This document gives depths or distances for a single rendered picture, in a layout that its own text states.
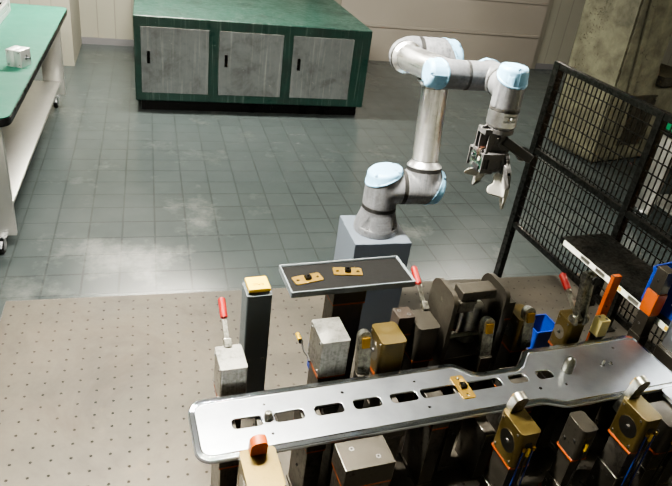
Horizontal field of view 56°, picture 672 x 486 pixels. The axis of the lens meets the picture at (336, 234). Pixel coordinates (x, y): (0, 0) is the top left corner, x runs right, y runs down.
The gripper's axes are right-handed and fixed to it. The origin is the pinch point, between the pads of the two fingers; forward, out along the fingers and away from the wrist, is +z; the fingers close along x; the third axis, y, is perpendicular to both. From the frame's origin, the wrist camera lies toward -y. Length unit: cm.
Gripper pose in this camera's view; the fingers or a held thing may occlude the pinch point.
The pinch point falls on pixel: (488, 197)
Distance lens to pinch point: 175.0
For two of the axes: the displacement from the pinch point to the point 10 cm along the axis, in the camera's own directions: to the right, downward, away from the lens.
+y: -9.4, 0.5, -3.3
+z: -1.2, 8.7, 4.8
